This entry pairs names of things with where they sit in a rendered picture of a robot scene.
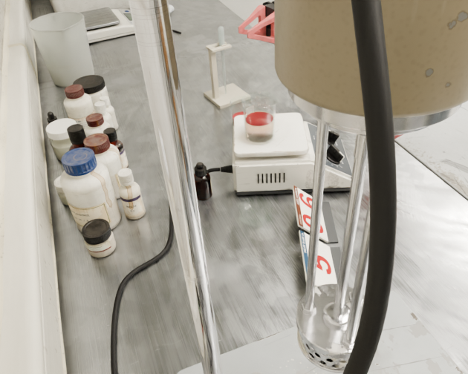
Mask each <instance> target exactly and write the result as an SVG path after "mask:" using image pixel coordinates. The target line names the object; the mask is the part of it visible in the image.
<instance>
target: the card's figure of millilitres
mask: <svg viewBox="0 0 468 374"><path fill-rule="evenodd" d="M298 194H299V203H300V208H301V213H302V222H303V226H305V227H306V228H308V229H310V226H311V205H312V197H311V196H309V195H307V194H306V193H304V192H303V191H301V190H299V189H298ZM319 235H320V236H322V237H324V238H325V232H324V228H323V225H322V218H321V222H320V231H319Z"/></svg>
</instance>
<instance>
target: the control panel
mask: <svg viewBox="0 0 468 374"><path fill-rule="evenodd" d="M308 129H309V132H310V136H311V142H312V145H313V151H314V154H315V151H316V130H317V127H316V126H314V125H312V124H310V123H308ZM334 145H335V146H336V147H337V148H338V149H339V150H340V151H341V152H342V154H343V155H344V156H345V157H344V159H343V160H342V161H341V163H340V164H339V165H336V164H333V163H331V162H330V161H329V160H327V159H326V165H327V166H329V167H332V168H334V169H336V170H338V171H341V172H343V173H345V174H348V175H350V176H352V172H351V168H350V165H349V163H348V159H347V157H346V154H345V149H344V147H343V144H342V140H341V138H340V137H339V138H338V139H337V141H336V142H335V144H334Z"/></svg>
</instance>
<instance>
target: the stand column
mask: <svg viewBox="0 0 468 374"><path fill-rule="evenodd" d="M129 7H130V11H131V17H132V21H133V25H134V32H135V36H136V40H137V47H138V51H139V55H140V62H141V65H142V69H143V76H144V80H145V84H146V91H147V95H148V99H149V106H150V110H151V114H152V121H153V125H154V129H155V136H156V140H157V146H158V151H159V155H160V161H161V165H162V169H163V175H164V180H165V184H166V190H167V194H168V198H169V205H170V209H171V213H172V220H173V224H174V228H175V235H176V239H177V243H178V250H179V254H180V258H181V265H182V269H183V275H184V279H185V283H186V290H187V294H188V298H189V305H190V309H191V313H192V319H193V324H194V328H195V334H196V338H197V342H198V349H199V353H200V357H201V364H202V368H203V372H204V374H223V370H222V365H221V355H220V350H219V345H218V335H217V329H216V325H215V315H214V309H213V304H212V295H211V289H210V284H209V275H208V269H207V259H206V254H205V249H204V239H203V234H202V228H201V219H200V214H199V208H198V199H197V194H196V188H195V178H194V174H193V168H192V158H191V153H190V148H189V138H188V133H187V127H186V118H185V113H184V107H183V98H182V93H181V83H180V77H179V73H178V63H177V57H176V52H175V43H174V37H173V32H172V23H171V17H170V12H169V2H168V0H129Z"/></svg>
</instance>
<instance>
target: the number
mask: <svg viewBox="0 0 468 374"><path fill-rule="evenodd" d="M309 237H310V236H308V235H306V234H305V241H306V246H307V251H308V248H309ZM315 283H317V284H319V285H324V284H330V283H334V276H333V272H332V268H331V262H330V258H329V254H328V247H327V246H325V245H324V244H322V243H320V242H319V247H318V255H317V265H316V280H315Z"/></svg>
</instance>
